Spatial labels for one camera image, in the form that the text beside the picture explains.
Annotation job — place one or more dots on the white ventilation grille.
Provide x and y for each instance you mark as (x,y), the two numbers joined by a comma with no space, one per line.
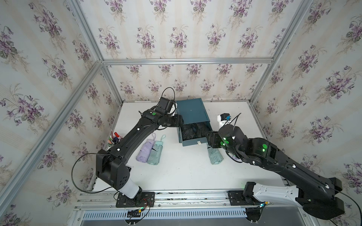
(167,214)

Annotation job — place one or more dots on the cup of coloured pens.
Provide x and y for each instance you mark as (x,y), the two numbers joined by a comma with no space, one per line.
(114,139)

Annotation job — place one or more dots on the green folded umbrella right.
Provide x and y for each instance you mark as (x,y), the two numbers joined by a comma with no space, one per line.
(215,156)

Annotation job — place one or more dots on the teal top drawer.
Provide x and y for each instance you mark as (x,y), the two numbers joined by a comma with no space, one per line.
(196,141)

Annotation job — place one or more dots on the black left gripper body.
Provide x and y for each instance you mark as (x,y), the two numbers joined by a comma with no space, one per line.
(173,121)

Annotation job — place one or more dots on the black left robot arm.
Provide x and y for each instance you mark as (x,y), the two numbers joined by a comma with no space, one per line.
(111,164)

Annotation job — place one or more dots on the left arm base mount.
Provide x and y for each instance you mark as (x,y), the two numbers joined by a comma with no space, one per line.
(143,199)

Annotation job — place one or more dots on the green folded umbrella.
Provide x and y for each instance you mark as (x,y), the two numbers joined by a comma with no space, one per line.
(215,156)
(155,154)

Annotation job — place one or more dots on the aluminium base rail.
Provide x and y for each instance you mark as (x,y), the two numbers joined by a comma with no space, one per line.
(163,199)

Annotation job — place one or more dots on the purple folded umbrella left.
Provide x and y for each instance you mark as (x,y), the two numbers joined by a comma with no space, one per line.
(146,149)

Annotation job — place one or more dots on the teal drawer cabinet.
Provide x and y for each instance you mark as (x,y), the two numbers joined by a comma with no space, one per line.
(192,111)

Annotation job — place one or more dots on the green folded umbrella left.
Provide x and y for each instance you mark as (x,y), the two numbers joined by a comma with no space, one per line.
(155,154)

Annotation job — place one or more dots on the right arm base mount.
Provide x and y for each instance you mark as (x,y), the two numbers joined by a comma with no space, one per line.
(243,197)

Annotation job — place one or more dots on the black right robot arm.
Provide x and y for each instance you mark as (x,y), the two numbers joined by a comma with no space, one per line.
(313,193)

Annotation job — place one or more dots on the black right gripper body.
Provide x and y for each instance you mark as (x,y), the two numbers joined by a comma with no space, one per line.
(215,139)

